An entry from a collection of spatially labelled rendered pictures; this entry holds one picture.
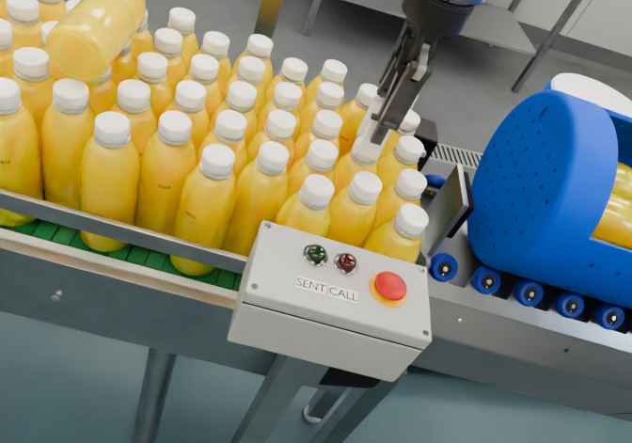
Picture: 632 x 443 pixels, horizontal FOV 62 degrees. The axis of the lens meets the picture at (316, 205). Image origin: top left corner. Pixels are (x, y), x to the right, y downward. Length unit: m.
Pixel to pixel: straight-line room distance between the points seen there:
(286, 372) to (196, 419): 0.96
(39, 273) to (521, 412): 1.70
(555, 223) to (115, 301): 0.61
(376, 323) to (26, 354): 1.31
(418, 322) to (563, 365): 0.51
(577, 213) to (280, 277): 0.41
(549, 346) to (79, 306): 0.76
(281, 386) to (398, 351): 0.21
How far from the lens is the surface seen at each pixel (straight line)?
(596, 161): 0.77
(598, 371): 1.08
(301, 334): 0.57
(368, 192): 0.67
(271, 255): 0.56
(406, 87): 0.62
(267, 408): 0.81
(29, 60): 0.74
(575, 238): 0.78
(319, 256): 0.56
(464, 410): 1.98
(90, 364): 1.70
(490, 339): 0.96
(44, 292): 0.85
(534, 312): 0.95
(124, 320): 0.84
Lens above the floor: 1.52
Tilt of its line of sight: 43 degrees down
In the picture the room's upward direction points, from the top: 25 degrees clockwise
